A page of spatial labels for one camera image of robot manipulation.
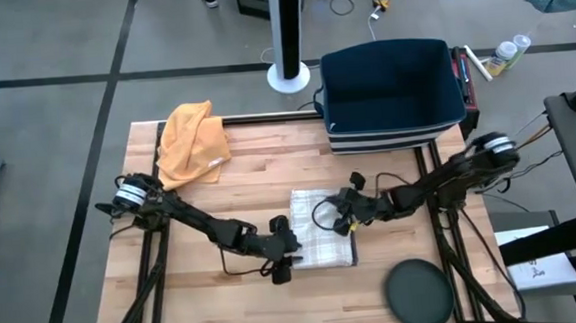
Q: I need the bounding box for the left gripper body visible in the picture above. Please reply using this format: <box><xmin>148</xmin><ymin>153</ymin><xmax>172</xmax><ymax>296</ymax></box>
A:
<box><xmin>243</xmin><ymin>214</ymin><xmax>305</xmax><ymax>287</ymax></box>

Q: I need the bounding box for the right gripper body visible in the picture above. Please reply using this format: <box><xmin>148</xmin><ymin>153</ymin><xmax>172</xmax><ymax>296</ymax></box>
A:
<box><xmin>329</xmin><ymin>169</ymin><xmax>400</xmax><ymax>238</ymax></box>

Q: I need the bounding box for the white cloth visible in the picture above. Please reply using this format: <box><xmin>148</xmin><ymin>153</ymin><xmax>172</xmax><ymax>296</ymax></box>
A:
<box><xmin>288</xmin><ymin>186</ymin><xmax>359</xmax><ymax>271</ymax></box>

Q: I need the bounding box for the yellow towel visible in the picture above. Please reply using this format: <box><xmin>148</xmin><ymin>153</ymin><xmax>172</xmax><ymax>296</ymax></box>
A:
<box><xmin>152</xmin><ymin>98</ymin><xmax>234</xmax><ymax>191</ymax></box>

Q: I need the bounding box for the dark green round plate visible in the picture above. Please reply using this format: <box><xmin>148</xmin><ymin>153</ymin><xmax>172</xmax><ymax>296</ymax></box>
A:
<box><xmin>383</xmin><ymin>256</ymin><xmax>457</xmax><ymax>323</ymax></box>

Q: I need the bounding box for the navy white striped fabric bin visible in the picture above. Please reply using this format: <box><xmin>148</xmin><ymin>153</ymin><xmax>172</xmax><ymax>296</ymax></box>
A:
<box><xmin>310</xmin><ymin>34</ymin><xmax>471</xmax><ymax>157</ymax></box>

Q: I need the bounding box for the red black tool case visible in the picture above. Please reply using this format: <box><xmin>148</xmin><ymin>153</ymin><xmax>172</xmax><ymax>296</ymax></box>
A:
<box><xmin>448</xmin><ymin>44</ymin><xmax>483</xmax><ymax>140</ymax></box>

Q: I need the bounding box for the white plastic tube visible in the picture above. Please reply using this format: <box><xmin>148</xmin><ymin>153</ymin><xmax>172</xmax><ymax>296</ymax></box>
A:
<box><xmin>462</xmin><ymin>42</ymin><xmax>495</xmax><ymax>85</ymax></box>

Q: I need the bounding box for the black padded bar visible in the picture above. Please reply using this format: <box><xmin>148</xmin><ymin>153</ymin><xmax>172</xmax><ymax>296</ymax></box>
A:
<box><xmin>496</xmin><ymin>213</ymin><xmax>576</xmax><ymax>269</ymax></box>

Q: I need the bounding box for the white printed box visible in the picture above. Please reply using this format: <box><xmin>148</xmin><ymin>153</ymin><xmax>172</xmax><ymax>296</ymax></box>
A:
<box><xmin>494</xmin><ymin>223</ymin><xmax>576</xmax><ymax>301</ymax></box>

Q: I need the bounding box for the white black tower fan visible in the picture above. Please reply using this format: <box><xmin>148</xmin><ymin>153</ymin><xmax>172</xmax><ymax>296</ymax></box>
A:
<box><xmin>261</xmin><ymin>0</ymin><xmax>313</xmax><ymax>97</ymax></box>

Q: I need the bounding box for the green bottle white cap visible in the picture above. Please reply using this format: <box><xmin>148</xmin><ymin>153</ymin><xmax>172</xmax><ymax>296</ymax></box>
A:
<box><xmin>503</xmin><ymin>33</ymin><xmax>534</xmax><ymax>71</ymax></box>

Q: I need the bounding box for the black box on floor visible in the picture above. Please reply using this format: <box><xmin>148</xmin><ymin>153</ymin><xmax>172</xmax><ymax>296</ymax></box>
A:
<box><xmin>234</xmin><ymin>0</ymin><xmax>273</xmax><ymax>23</ymax></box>

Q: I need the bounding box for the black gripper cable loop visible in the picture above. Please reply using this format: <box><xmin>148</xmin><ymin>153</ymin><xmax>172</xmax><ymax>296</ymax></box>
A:
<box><xmin>310</xmin><ymin>194</ymin><xmax>347</xmax><ymax>234</ymax></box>
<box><xmin>218</xmin><ymin>243</ymin><xmax>277</xmax><ymax>280</ymax></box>

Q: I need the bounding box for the black metal table rail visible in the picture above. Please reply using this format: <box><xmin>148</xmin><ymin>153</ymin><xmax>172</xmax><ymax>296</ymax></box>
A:
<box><xmin>157</xmin><ymin>109</ymin><xmax>325</xmax><ymax>132</ymax></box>

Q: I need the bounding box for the white power cable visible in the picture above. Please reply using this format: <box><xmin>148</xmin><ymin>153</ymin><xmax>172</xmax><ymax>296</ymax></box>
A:
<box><xmin>257</xmin><ymin>4</ymin><xmax>387</xmax><ymax>75</ymax></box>

